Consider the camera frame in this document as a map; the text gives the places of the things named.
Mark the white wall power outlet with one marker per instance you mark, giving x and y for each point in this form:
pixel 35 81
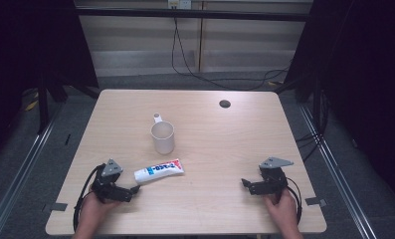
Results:
pixel 179 4

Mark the person's right hand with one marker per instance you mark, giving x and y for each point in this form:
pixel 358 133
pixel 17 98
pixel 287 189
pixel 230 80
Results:
pixel 283 207

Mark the person's left hand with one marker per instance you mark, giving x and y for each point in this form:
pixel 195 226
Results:
pixel 97 209

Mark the black horizontal frame bar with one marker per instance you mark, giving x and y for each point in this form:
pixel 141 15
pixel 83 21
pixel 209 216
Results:
pixel 191 14

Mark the metal floor rail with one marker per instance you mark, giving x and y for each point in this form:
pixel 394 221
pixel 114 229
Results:
pixel 337 179
pixel 16 186

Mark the black metal stand leg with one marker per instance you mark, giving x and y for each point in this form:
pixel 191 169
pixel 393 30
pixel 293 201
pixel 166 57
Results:
pixel 43 106

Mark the white toothpaste tube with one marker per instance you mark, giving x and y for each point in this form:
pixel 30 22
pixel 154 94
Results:
pixel 158 171

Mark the grey tape strip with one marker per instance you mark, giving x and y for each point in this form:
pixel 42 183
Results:
pixel 59 206
pixel 315 201

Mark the round table grommet hole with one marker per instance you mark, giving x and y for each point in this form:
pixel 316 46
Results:
pixel 225 104

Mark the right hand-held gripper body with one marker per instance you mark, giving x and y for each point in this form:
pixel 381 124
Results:
pixel 272 177

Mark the black curtain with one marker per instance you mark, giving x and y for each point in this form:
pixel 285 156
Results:
pixel 360 83
pixel 36 43

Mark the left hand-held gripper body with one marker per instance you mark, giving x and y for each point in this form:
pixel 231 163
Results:
pixel 109 181

